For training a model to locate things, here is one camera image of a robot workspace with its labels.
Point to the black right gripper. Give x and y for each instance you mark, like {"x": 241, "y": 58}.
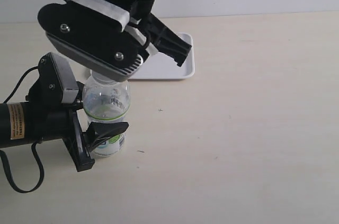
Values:
{"x": 115, "y": 33}

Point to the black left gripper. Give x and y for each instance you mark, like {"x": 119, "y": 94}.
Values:
{"x": 48, "y": 119}

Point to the clear plastic water bottle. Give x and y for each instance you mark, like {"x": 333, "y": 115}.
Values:
{"x": 105, "y": 100}

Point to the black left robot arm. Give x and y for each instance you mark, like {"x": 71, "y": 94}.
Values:
{"x": 13, "y": 125}

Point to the white rectangular tray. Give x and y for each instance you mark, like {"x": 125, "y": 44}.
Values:
{"x": 163, "y": 67}

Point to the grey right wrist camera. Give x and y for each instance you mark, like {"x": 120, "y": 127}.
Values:
{"x": 92, "y": 40}

